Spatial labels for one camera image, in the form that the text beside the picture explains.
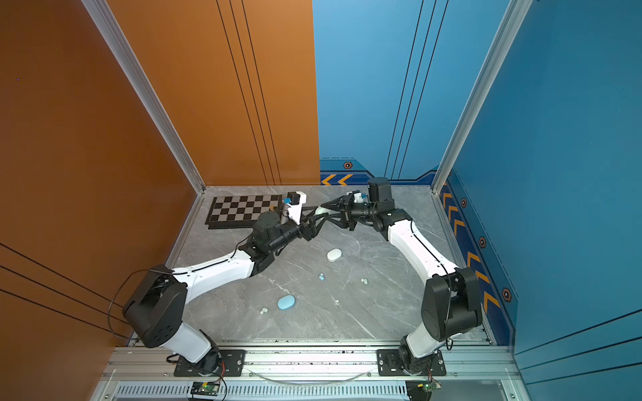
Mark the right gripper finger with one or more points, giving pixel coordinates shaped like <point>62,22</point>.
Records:
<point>337,204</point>
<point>339,219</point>

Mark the aluminium corner post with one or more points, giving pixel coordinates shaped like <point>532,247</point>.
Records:
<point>115,38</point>
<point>508,29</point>

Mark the right aluminium corner post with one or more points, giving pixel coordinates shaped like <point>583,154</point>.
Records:
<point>508,29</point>

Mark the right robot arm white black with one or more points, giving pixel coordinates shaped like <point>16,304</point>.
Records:
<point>451,303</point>

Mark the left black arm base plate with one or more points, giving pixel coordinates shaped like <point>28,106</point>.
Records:
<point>226,363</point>

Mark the left aluminium corner post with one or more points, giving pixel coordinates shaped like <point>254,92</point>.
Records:
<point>115,38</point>

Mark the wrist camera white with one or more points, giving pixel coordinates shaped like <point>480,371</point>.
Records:
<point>292,207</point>
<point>359,197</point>

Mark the right green circuit board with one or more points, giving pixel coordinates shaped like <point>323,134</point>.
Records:
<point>429,386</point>

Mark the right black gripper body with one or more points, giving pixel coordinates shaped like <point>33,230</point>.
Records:
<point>349,214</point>

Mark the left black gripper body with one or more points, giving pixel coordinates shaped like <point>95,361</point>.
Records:
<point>304,231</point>

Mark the green circuit board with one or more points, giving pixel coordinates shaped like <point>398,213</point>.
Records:
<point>209,390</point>
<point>429,386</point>

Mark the black white chessboard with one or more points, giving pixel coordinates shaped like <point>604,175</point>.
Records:
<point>239,211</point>

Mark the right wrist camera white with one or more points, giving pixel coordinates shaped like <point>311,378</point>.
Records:
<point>359,197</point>

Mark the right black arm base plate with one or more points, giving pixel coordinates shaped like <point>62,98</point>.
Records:
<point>391,362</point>

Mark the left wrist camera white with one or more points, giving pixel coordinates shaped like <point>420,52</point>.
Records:
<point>292,207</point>

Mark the left green circuit board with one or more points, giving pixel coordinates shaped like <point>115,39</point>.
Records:
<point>209,390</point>

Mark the blue earbud charging case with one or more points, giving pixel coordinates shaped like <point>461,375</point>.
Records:
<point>286,302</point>

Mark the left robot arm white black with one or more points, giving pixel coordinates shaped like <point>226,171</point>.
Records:
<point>156,307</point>

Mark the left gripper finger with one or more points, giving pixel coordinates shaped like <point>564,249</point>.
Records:
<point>316,222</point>
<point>307,211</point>

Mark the aluminium front rail frame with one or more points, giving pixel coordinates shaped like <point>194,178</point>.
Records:
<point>334,370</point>

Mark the white earbud charging case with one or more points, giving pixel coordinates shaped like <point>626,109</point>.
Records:
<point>334,255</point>

